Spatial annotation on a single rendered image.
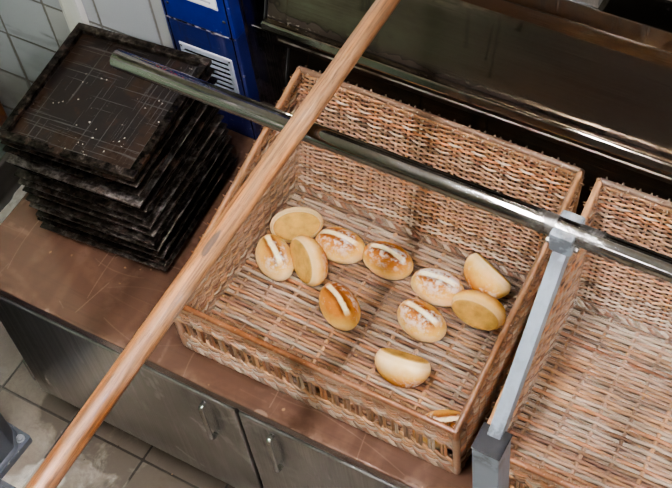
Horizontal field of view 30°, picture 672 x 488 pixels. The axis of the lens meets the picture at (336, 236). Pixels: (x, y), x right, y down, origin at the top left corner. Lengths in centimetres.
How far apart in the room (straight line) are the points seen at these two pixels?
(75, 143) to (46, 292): 34
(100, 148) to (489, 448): 88
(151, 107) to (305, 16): 31
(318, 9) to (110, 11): 55
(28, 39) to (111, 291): 72
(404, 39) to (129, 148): 50
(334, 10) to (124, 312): 67
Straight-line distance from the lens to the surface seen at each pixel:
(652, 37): 186
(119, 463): 285
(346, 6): 212
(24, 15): 279
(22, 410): 298
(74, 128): 222
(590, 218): 205
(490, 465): 173
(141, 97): 224
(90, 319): 234
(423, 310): 217
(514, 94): 204
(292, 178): 238
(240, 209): 163
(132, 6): 249
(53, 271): 242
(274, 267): 226
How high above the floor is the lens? 250
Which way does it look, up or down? 55 degrees down
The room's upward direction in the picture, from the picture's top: 9 degrees counter-clockwise
